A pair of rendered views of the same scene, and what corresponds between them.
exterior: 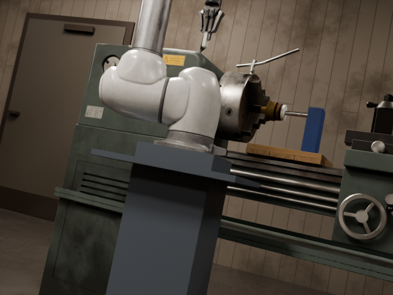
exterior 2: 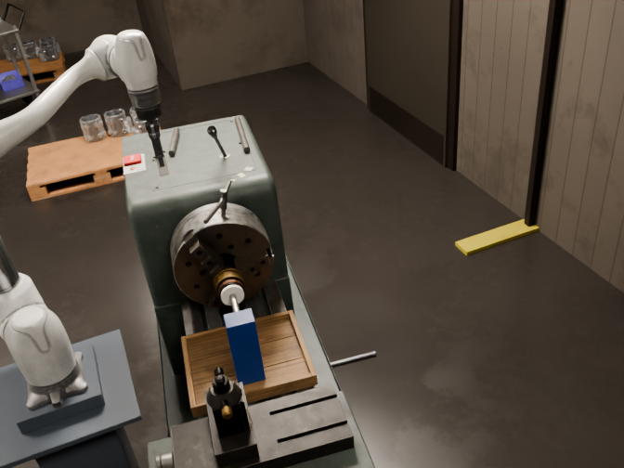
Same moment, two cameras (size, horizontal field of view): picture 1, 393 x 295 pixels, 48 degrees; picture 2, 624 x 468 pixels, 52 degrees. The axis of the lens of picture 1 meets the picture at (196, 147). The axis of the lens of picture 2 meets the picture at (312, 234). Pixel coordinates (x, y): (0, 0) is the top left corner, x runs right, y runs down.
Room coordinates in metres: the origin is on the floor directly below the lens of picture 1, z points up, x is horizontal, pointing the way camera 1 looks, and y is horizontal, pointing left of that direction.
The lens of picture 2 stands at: (1.24, -1.67, 2.24)
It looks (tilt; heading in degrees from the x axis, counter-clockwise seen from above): 34 degrees down; 53
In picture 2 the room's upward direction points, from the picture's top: 6 degrees counter-clockwise
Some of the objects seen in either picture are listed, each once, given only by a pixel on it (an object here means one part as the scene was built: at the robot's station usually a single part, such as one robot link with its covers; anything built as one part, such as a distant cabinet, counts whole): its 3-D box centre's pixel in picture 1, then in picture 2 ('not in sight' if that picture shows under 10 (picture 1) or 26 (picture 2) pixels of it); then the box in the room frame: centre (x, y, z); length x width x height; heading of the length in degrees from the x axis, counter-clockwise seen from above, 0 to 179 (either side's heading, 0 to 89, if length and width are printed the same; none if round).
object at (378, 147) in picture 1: (378, 147); (161, 464); (1.50, -0.61, 0.95); 0.07 x 0.04 x 0.04; 155
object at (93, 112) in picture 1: (162, 101); (201, 202); (2.15, 0.21, 1.06); 0.59 x 0.48 x 0.39; 65
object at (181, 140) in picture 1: (195, 144); (54, 379); (1.42, 0.01, 0.83); 0.22 x 0.18 x 0.06; 73
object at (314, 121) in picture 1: (312, 135); (244, 347); (1.85, -0.47, 1.00); 0.08 x 0.06 x 0.23; 155
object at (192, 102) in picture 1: (194, 102); (38, 341); (1.43, 0.04, 0.97); 0.18 x 0.16 x 0.22; 89
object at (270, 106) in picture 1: (272, 111); (229, 284); (1.93, -0.30, 1.08); 0.09 x 0.09 x 0.09; 65
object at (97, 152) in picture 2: not in sight; (96, 147); (2.71, 3.02, 0.16); 1.09 x 0.76 x 0.32; 162
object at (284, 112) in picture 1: (296, 114); (235, 306); (1.89, -0.40, 1.08); 0.13 x 0.07 x 0.07; 65
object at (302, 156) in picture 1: (291, 158); (246, 359); (1.88, -0.41, 0.88); 0.36 x 0.30 x 0.04; 155
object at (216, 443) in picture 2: (373, 141); (230, 422); (1.67, -0.66, 1.00); 0.20 x 0.10 x 0.05; 65
